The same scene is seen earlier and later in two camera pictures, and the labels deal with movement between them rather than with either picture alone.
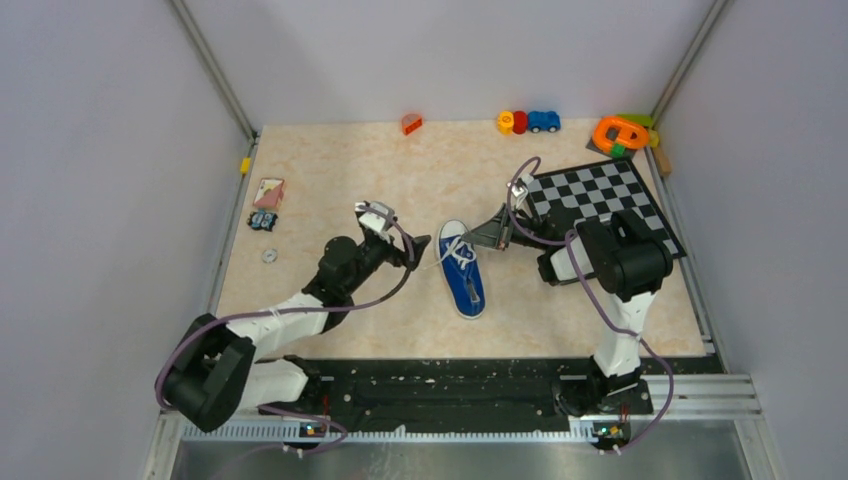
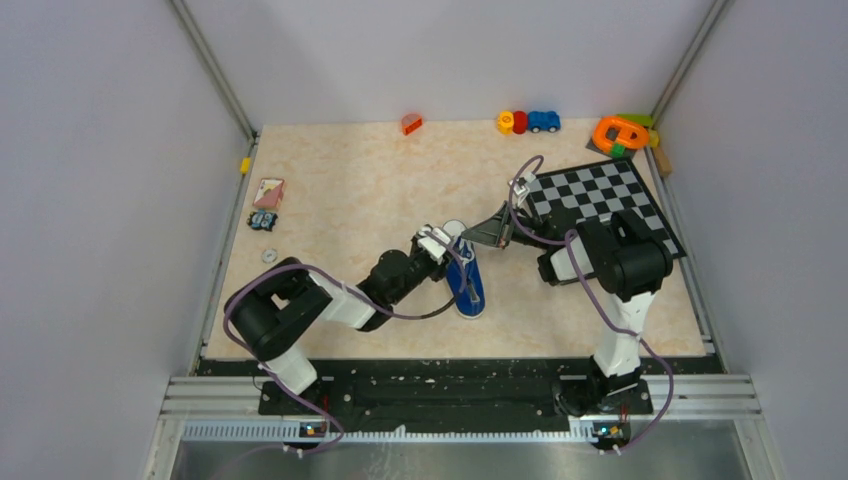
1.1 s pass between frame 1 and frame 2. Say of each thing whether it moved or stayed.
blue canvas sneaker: stayed
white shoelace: stayed
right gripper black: stayed
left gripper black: moved
